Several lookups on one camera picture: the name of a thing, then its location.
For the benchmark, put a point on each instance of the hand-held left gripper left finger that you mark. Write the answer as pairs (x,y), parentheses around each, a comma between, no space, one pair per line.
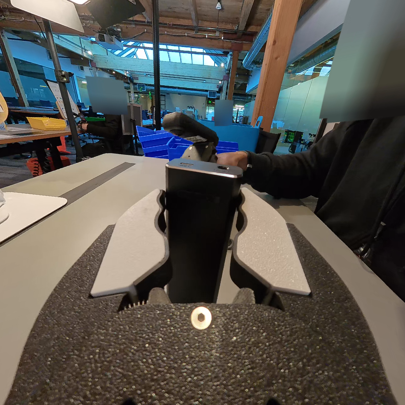
(133,250)

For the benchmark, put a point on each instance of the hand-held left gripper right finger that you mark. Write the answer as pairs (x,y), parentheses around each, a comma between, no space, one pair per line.
(269,250)

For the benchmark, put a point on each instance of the black power bank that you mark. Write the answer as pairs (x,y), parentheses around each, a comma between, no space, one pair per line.
(199,237)

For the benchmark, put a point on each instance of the person's right forearm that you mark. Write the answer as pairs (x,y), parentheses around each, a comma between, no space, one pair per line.
(284,174)

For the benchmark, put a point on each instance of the grey desk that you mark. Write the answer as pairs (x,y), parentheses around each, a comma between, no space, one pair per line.
(79,221)

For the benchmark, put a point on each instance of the person's right hand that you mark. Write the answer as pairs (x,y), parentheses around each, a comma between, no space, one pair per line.
(234,159)

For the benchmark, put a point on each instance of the stack of blue bins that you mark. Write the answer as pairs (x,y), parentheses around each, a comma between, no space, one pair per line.
(155,142)

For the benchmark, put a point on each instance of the grey framed panel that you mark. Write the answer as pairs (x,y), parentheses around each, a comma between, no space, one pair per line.
(134,118)

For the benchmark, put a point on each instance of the blue partition panel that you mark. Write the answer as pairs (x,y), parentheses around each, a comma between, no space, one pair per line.
(243,134)

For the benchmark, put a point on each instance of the metal pole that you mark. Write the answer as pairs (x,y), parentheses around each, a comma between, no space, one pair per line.
(156,63)
(60,82)

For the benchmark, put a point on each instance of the black office chair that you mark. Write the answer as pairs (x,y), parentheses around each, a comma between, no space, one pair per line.
(267,140)

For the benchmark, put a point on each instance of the person's torso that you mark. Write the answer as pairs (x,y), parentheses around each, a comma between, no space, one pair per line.
(364,189)

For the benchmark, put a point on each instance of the white ceiling projector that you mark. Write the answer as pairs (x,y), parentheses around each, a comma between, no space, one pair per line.
(107,40)

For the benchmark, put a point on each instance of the instruction sheet board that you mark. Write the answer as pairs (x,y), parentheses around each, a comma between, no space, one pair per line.
(63,98)

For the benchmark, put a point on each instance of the red stool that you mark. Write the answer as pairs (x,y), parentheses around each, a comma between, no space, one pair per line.
(60,145)

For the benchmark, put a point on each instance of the black overhead panel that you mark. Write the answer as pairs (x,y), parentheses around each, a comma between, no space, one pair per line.
(117,11)

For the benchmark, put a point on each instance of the yellow plastic bin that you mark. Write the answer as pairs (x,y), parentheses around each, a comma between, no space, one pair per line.
(44,123)

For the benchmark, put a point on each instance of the wooden work table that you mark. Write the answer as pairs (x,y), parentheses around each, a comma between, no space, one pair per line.
(31,134)

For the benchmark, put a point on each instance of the white light panel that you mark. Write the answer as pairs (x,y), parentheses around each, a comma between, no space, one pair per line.
(47,12)

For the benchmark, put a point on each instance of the tan curved board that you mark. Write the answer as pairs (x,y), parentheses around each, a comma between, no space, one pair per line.
(2,107)

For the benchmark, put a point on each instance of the wooden support post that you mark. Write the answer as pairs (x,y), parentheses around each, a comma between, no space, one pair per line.
(275,63)

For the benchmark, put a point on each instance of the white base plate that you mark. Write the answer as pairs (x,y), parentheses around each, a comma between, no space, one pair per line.
(31,208)

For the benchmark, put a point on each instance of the silver ventilation duct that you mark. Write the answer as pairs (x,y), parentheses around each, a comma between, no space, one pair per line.
(258,41)

